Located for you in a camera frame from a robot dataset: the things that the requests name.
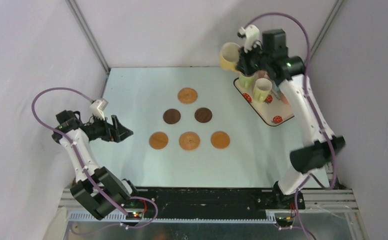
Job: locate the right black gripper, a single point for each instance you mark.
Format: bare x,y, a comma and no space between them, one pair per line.
243,62

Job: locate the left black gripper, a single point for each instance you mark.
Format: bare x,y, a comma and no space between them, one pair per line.
115,132

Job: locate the yellow mug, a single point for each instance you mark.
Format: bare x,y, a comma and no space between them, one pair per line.
229,56

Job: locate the light wooden coaster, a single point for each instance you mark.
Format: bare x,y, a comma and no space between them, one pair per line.
158,140
220,140

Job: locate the dark wooden coaster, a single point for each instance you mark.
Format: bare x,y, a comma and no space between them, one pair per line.
171,116
203,115

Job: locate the woven rattan coaster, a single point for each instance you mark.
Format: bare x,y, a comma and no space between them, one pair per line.
189,141
187,95

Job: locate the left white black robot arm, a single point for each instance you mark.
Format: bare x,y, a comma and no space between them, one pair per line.
96,188

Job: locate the pink mug at back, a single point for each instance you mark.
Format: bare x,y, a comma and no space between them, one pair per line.
263,74

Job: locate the yellow-green mug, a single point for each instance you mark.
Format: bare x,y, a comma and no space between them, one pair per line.
261,89

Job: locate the blue mug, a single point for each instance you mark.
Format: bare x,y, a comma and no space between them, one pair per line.
276,89

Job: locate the green mug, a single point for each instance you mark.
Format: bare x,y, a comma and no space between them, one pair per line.
246,81

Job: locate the strawberry pattern tray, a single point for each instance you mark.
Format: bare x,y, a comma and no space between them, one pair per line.
273,111

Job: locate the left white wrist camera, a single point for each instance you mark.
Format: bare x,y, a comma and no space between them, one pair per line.
97,108

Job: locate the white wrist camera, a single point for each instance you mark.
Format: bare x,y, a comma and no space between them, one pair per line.
97,108
251,36

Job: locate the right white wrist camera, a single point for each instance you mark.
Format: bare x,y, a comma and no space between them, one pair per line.
251,36

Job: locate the aluminium frame rail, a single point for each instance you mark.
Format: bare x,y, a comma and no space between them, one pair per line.
316,201

